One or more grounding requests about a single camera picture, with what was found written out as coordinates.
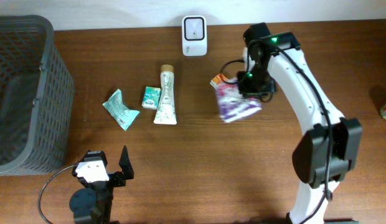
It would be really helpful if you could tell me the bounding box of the small orange tissue pack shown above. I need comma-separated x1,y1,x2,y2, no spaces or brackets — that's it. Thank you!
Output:
210,73,228,89

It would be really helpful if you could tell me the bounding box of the teal wet wipe pouch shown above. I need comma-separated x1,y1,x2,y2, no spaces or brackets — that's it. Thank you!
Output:
102,89,139,131

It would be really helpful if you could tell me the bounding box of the white green tube brown cap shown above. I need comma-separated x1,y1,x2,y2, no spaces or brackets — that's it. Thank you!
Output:
154,65,177,125

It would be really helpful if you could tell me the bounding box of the purple white tissue pack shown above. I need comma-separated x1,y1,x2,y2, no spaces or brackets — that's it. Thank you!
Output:
214,83,262,123

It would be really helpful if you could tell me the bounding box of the small teal tissue pack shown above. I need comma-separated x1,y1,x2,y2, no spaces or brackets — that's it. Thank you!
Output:
142,86,161,110

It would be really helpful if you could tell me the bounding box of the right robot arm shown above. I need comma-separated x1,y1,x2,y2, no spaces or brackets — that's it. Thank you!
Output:
237,22,363,223

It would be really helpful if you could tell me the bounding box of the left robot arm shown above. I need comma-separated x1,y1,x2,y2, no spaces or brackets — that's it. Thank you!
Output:
69,147,134,224

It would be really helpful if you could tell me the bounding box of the grey plastic mesh basket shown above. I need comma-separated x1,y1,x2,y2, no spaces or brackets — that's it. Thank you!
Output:
0,15,75,176

